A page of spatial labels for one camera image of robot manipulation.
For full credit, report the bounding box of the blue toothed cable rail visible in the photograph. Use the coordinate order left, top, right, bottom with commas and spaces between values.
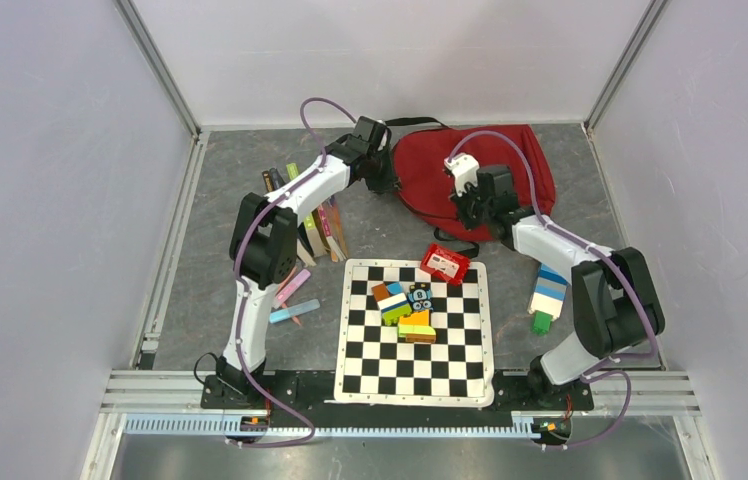
123, 413, 540, 440

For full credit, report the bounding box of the red pencil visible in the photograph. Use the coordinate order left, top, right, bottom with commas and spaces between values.
281, 304, 302, 326

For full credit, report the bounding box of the red plastic card box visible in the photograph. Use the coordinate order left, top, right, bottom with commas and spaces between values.
420, 243, 471, 285

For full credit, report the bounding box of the long striped block tower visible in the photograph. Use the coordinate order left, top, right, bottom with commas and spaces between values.
528, 263, 568, 336

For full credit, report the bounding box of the pink highlighter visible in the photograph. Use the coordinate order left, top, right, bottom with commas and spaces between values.
273, 269, 311, 309

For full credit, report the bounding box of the brown blue green block stack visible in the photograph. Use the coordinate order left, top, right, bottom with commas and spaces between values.
371, 282, 413, 326

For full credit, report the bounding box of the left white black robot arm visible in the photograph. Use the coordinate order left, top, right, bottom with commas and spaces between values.
213, 116, 394, 408

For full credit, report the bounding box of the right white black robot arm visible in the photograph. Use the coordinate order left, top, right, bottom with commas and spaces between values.
445, 155, 665, 408

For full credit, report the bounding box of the light blue highlighter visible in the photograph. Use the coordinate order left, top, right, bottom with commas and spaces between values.
269, 299, 320, 324

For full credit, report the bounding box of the pink purple book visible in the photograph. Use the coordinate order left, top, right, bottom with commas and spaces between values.
317, 196, 348, 262

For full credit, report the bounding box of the green yellow orange block stack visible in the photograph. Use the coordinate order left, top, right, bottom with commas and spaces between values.
397, 310, 437, 344

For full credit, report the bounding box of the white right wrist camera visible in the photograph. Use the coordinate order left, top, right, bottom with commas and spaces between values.
444, 153, 480, 197

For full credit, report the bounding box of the dark blue book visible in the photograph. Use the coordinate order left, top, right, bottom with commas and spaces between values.
268, 168, 316, 267

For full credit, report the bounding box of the red backpack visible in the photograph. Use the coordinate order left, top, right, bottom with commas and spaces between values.
391, 124, 556, 258

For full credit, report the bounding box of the black white chessboard mat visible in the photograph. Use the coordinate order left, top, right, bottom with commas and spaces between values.
334, 259, 495, 408

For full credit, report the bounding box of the green book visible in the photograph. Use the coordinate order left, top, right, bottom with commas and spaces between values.
286, 162, 329, 258

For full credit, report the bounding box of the black orange book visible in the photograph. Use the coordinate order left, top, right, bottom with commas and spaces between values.
261, 170, 275, 193

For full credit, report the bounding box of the blue owl number block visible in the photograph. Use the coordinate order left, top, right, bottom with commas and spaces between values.
407, 282, 433, 312

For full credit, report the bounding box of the orange pencil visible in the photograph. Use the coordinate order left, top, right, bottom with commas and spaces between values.
278, 266, 298, 290

